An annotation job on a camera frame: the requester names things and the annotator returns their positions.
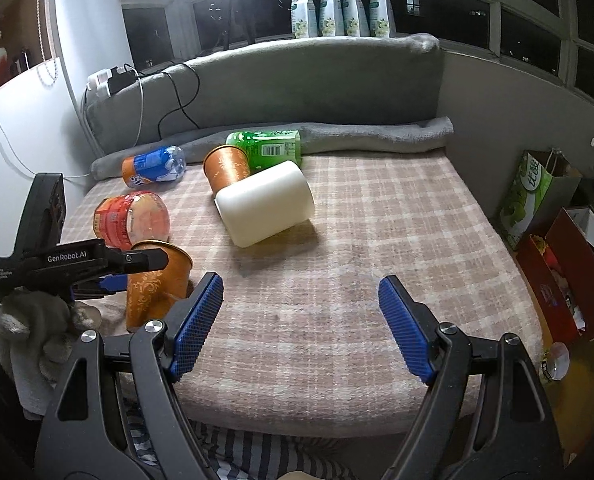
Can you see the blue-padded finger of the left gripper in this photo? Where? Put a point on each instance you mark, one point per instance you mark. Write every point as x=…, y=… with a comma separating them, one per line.
x=112, y=284

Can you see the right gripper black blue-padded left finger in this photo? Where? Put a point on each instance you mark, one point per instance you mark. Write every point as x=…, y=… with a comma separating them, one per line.
x=85, y=432

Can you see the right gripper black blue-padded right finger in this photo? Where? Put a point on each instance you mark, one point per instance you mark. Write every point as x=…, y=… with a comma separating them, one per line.
x=513, y=433

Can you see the orange patterned paper cup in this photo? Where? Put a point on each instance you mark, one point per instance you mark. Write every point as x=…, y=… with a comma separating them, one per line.
x=150, y=295

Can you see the red instant noodle cup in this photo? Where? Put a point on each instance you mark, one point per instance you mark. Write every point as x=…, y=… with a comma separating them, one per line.
x=125, y=220

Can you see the white plastic cup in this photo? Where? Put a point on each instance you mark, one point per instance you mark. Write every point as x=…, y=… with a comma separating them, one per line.
x=265, y=204

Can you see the grey gloved hand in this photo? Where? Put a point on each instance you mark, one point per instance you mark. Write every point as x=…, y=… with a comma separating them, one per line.
x=37, y=334

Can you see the blue orange plastic bottle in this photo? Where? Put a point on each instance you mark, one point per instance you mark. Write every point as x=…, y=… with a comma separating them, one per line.
x=163, y=165

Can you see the striped trouser leg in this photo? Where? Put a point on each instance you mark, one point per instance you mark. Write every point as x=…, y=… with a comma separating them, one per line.
x=237, y=454

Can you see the red cardboard box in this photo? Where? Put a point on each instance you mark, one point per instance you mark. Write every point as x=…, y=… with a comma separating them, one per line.
x=561, y=276

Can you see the white power strip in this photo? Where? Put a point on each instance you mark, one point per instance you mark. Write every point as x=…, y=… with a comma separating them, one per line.
x=97, y=84

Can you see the black power adapter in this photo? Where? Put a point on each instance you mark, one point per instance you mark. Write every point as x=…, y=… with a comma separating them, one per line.
x=119, y=79

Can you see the plaid pink bed cover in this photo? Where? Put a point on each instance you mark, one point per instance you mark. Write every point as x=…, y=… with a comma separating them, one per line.
x=300, y=346

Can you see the green drink can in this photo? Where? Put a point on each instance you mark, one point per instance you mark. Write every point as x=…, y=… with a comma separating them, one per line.
x=265, y=149

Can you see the green paper bag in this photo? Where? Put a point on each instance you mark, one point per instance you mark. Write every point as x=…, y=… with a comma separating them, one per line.
x=544, y=183

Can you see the grey rolled blanket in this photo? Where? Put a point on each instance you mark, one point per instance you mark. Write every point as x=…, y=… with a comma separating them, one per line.
x=315, y=138

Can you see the black tripod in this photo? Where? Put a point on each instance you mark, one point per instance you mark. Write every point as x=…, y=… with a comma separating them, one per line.
x=237, y=7

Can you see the grey backrest cushion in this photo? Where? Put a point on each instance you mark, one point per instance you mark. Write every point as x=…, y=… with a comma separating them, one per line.
x=337, y=80

